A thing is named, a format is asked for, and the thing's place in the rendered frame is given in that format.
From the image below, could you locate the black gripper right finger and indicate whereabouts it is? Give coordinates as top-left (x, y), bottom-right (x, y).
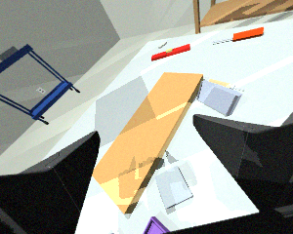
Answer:
top-left (192, 114), bottom-right (293, 212)

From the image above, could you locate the red flat bar with small yellow block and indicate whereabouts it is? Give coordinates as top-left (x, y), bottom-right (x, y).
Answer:
top-left (151, 44), bottom-right (190, 60)

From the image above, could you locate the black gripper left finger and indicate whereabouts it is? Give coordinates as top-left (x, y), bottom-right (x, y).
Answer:
top-left (0, 131), bottom-right (101, 234)

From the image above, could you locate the purple open tray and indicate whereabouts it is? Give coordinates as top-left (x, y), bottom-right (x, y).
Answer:
top-left (143, 216), bottom-right (170, 234)

